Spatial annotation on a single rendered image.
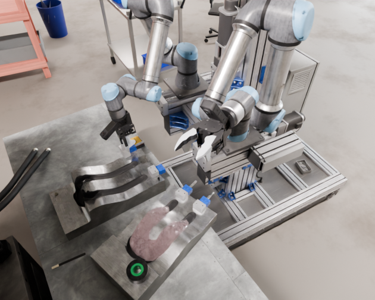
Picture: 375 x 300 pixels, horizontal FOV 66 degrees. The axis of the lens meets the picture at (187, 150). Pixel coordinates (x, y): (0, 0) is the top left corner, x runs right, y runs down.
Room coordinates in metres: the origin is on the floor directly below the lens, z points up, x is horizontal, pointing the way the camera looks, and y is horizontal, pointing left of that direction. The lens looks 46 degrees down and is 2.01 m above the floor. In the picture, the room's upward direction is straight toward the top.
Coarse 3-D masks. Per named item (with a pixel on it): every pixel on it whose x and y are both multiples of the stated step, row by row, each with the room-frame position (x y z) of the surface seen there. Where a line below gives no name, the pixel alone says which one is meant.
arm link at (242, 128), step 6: (240, 120) 0.74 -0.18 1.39; (246, 120) 0.74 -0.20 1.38; (234, 126) 0.74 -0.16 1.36; (240, 126) 0.74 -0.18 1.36; (246, 126) 0.74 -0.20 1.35; (234, 132) 0.74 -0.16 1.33; (240, 132) 0.74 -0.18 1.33; (246, 132) 0.75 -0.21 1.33; (228, 138) 0.75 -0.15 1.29; (234, 138) 0.74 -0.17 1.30; (240, 138) 0.74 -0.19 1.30
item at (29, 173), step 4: (48, 148) 1.16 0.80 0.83; (44, 152) 1.11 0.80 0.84; (48, 152) 1.13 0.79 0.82; (40, 156) 1.08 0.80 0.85; (44, 156) 1.09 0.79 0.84; (36, 160) 1.04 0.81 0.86; (40, 160) 1.05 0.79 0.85; (36, 164) 1.00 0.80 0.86; (32, 168) 0.97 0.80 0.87; (36, 168) 0.98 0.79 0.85; (28, 172) 0.93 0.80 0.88; (32, 172) 0.95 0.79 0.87; (24, 176) 0.90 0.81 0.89; (28, 176) 0.91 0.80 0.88; (20, 180) 0.87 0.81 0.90; (24, 180) 0.88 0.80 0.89; (20, 184) 0.84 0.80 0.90; (24, 184) 0.86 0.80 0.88; (16, 188) 0.81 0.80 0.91; (20, 188) 0.83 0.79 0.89
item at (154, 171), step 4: (160, 164) 0.97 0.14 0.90; (168, 164) 0.97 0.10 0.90; (172, 164) 0.98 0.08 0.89; (148, 168) 0.93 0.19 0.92; (152, 168) 0.93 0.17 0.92; (156, 168) 0.93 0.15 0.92; (160, 168) 0.94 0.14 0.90; (164, 168) 0.94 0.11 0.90; (148, 172) 0.93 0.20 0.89; (152, 172) 0.91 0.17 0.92; (156, 172) 0.91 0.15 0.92; (160, 172) 0.92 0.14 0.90; (164, 172) 0.93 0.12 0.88; (152, 176) 0.89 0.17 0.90
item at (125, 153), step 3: (123, 144) 1.07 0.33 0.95; (138, 144) 1.08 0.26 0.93; (120, 147) 1.04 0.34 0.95; (123, 147) 1.04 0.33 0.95; (132, 147) 1.05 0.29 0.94; (135, 147) 1.06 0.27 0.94; (120, 150) 1.04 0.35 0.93; (123, 150) 1.02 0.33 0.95; (132, 150) 1.04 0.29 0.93; (135, 150) 1.05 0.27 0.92; (123, 153) 1.01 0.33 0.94; (126, 153) 1.02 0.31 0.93; (129, 153) 1.03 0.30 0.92; (123, 156) 1.02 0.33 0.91; (126, 156) 1.02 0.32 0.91; (129, 156) 1.03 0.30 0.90
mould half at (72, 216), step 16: (128, 160) 1.01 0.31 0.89; (128, 176) 0.90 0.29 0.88; (160, 176) 0.90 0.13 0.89; (64, 192) 0.83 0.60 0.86; (128, 192) 0.81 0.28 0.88; (144, 192) 0.82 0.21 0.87; (160, 192) 0.86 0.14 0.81; (64, 208) 0.73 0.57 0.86; (80, 208) 0.73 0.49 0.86; (96, 208) 0.69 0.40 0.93; (112, 208) 0.73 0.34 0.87; (128, 208) 0.77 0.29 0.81; (64, 224) 0.65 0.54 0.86; (80, 224) 0.65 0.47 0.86; (96, 224) 0.68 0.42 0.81
